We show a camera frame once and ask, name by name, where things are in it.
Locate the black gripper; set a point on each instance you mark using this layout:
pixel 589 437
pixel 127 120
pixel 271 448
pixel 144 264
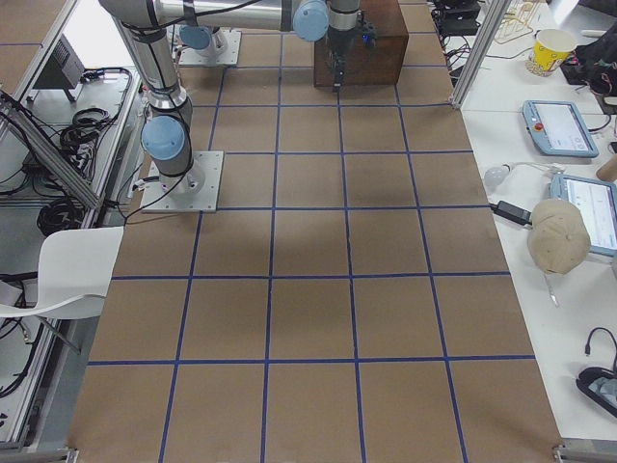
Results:
pixel 336 49

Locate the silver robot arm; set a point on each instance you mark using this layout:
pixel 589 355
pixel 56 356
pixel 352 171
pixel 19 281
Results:
pixel 144 27
pixel 203 38

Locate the dark brown wooden cabinet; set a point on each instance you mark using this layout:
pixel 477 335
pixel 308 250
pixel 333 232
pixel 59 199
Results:
pixel 379 39

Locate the white light bulb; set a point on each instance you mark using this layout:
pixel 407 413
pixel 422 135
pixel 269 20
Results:
pixel 496 175

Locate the yellow popcorn bucket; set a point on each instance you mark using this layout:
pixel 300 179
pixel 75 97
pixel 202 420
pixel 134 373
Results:
pixel 551 48

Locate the black power adapter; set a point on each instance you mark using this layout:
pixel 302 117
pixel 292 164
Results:
pixel 511 213

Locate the upper teach pendant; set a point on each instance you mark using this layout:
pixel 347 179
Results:
pixel 556 128

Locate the teach pendant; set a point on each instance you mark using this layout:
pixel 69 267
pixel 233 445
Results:
pixel 596 201
pixel 556 128

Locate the grey control box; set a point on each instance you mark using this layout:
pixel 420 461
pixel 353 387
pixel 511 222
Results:
pixel 62 71

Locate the beige baseball cap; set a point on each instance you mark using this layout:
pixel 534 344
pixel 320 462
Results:
pixel 558 241

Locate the lower teach pendant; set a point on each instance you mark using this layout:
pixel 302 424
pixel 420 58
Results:
pixel 596 201

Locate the white plastic chair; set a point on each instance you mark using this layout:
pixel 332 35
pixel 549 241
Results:
pixel 75 270

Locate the black glasses case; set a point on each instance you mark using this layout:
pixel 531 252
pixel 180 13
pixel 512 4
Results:
pixel 599 384

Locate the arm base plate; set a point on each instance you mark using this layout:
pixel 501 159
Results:
pixel 188 57
pixel 197 191

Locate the aluminium frame post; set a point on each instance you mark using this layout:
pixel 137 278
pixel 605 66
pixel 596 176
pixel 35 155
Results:
pixel 487 31

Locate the wooden wire rack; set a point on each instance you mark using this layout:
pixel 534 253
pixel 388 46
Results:
pixel 517 20

